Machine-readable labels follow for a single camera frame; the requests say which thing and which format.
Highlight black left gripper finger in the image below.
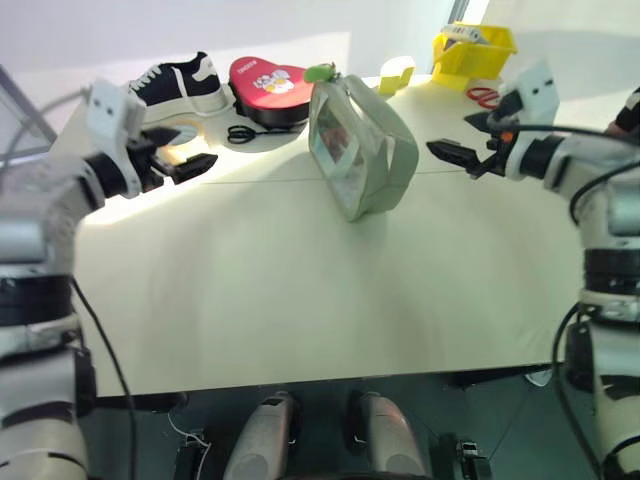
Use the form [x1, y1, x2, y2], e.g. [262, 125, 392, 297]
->
[142, 128, 183, 149]
[169, 153, 220, 186]

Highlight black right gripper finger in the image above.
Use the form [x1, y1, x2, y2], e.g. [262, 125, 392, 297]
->
[425, 139, 484, 180]
[464, 111, 497, 134]

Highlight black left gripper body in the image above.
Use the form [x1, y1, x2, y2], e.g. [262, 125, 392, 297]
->
[125, 138, 176, 194]

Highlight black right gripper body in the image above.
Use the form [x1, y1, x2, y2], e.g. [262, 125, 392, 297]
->
[481, 91, 525, 172]

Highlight pale green transparent pouch bag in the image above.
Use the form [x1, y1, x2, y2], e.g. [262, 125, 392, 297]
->
[306, 73, 420, 223]

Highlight white tape roll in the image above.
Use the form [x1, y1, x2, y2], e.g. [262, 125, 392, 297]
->
[158, 119, 206, 152]

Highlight yellow plastic bin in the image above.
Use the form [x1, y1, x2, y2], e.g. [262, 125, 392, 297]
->
[430, 24, 519, 91]

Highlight black and white sneaker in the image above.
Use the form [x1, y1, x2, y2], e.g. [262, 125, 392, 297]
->
[127, 51, 232, 121]

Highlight white printed card box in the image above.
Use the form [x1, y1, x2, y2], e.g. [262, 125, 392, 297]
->
[439, 22, 489, 46]

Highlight small yellow box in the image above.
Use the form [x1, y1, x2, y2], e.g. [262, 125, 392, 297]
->
[377, 55, 417, 97]

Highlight red heart-shaped tin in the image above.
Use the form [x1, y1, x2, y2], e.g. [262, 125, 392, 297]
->
[228, 56, 317, 129]

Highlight person in black sleeve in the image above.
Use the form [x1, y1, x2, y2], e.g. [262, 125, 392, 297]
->
[604, 85, 640, 139]

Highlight green zipper charm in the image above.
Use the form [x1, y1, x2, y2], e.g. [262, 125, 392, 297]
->
[303, 62, 344, 84]

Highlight white object under table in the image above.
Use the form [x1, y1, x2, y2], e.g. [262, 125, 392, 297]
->
[524, 364, 556, 387]

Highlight silver rounded robot leg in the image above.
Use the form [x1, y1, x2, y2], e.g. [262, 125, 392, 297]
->
[222, 392, 301, 480]
[347, 389, 432, 480]

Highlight red handled scissors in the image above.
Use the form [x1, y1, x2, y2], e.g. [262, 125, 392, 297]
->
[467, 85, 506, 111]

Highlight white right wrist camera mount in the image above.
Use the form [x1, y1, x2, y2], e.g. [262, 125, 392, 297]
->
[497, 58, 560, 182]

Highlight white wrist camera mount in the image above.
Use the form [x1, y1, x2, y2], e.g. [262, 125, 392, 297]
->
[497, 58, 560, 182]
[83, 77, 147, 198]

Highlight black handled scissors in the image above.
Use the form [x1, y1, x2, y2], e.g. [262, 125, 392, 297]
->
[226, 123, 304, 147]

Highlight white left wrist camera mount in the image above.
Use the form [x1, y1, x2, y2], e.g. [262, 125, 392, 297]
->
[83, 77, 147, 198]

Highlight grey cable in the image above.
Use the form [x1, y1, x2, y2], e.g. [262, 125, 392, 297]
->
[7, 85, 94, 151]

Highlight grey metal frame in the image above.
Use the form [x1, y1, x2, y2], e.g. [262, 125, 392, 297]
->
[0, 64, 59, 166]

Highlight black table frame bar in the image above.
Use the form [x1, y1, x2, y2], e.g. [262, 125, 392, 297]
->
[442, 369, 531, 390]
[94, 392, 189, 414]

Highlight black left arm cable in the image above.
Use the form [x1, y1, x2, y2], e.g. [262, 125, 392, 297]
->
[69, 277, 139, 480]

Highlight thin white wire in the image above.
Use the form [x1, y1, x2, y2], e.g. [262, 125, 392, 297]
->
[167, 412, 212, 449]

